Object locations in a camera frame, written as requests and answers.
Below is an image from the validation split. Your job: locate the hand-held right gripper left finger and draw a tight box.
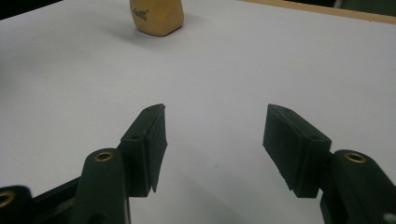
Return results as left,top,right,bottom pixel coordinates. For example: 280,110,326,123
118,103,168,199

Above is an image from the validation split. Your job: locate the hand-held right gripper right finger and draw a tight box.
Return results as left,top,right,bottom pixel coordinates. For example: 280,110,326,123
262,103,332,199

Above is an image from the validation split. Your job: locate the wooden cup with small figure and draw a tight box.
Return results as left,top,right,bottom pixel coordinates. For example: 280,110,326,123
129,0,185,37

